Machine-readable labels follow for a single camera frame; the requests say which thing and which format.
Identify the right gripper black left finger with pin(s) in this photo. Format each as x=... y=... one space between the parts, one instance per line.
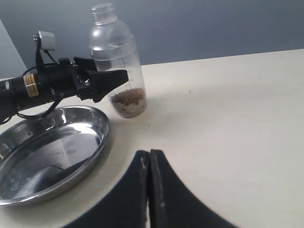
x=125 y=205

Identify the clear plastic shaker bottle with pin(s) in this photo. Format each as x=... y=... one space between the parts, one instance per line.
x=113 y=47

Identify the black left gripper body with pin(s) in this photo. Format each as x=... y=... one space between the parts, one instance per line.
x=62 y=80

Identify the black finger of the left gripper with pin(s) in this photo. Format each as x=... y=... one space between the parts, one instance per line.
x=102 y=83
x=85 y=64

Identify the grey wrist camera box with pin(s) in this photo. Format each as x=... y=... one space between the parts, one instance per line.
x=47 y=41

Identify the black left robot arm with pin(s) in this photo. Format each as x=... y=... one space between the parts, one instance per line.
x=35 y=96

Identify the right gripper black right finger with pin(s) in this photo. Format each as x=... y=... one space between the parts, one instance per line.
x=172 y=204

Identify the round stainless steel dish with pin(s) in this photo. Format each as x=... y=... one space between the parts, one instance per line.
x=42 y=159

